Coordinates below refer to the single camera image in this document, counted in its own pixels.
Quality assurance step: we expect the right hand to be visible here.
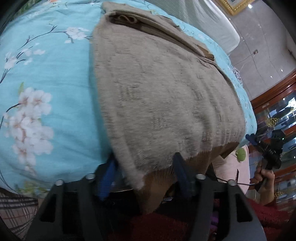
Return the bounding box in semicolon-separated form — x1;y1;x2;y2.
250;161;275;206

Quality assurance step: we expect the beige knit sweater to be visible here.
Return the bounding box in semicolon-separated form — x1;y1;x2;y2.
91;1;245;213

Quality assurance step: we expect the plaid bed sheet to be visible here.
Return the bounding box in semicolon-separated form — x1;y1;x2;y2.
1;188;39;240

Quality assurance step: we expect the wooden glass display cabinet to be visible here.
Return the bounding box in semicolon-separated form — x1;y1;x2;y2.
248;70;295;212

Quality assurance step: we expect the light blue floral duvet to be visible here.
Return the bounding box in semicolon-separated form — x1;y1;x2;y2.
0;0;258;198

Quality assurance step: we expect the gold framed landscape painting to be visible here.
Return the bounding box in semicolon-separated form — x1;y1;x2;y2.
216;0;254;16

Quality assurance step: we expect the red knit sleeve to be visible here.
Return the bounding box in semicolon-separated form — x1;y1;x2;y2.
130;199;295;240

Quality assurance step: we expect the pink garment with green patch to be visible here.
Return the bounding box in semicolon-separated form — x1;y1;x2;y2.
212;145;250;194

